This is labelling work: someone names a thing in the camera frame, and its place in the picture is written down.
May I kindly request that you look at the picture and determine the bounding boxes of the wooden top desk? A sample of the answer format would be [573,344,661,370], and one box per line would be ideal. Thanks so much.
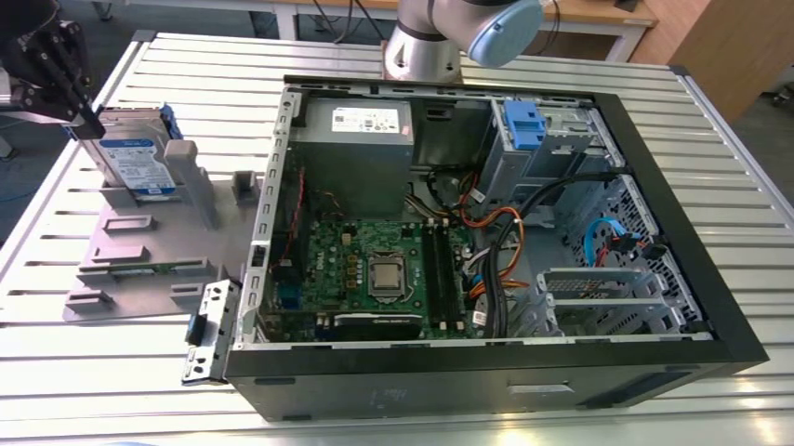
[272,0,661,64]

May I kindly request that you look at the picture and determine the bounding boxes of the power wire with black plug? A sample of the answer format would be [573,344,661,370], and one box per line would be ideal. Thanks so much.
[610,234,670,262]

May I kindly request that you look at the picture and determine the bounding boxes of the blue data wire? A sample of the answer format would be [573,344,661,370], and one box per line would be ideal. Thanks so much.
[582,216,626,269]

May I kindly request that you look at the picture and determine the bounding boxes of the hard disk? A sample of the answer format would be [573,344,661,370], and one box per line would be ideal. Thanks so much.
[64,104,186,203]

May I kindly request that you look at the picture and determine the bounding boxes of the silver CPU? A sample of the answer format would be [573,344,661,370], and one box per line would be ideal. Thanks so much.
[371,264,406,293]

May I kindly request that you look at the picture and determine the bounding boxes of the black PC case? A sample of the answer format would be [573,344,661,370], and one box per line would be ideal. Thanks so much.
[220,73,770,424]

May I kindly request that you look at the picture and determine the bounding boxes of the grey parts rack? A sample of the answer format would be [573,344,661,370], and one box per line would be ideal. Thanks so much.
[60,141,270,324]

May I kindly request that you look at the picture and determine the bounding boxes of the CPU socket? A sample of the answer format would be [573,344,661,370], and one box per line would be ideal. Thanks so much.
[363,250,415,306]

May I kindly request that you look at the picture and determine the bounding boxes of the thin red wire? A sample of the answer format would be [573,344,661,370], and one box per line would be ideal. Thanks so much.
[278,165,310,269]

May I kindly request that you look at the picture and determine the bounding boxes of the silver drive cage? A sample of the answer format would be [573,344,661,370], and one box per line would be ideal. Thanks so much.
[481,97,626,205]

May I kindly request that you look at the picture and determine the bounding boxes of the grey power supply unit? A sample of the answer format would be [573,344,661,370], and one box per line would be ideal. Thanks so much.
[290,98,415,220]

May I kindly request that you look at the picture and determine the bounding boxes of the green motherboard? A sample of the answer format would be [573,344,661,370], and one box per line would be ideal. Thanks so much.
[259,217,491,343]

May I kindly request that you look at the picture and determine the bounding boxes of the black RAM slot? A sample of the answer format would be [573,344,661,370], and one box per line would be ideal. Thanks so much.
[423,218,450,332]
[437,218,466,332]

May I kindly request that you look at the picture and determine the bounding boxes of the orange power wires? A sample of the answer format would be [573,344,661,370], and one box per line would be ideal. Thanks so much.
[458,208,529,298]

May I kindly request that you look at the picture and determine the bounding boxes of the wooden cabinet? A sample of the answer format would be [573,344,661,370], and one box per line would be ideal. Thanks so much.
[631,0,794,125]

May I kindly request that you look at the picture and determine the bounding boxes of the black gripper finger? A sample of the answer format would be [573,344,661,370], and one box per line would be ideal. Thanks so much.
[0,59,88,139]
[36,21,106,139]

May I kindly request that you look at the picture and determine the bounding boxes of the black cable bundle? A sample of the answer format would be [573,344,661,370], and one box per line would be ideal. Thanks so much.
[481,170,622,338]

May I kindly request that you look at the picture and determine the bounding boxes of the yellow black supply wires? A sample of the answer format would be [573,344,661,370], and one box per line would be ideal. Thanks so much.
[403,192,451,222]

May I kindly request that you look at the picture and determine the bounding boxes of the black graphics card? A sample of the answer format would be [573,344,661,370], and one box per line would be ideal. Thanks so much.
[315,311,423,343]

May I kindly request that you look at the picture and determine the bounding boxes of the silver expansion slot bracket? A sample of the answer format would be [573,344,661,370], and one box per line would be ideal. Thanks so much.
[180,278,242,387]

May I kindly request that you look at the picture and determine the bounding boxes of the silver disk bay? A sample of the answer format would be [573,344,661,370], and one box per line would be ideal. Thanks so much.
[534,267,709,338]

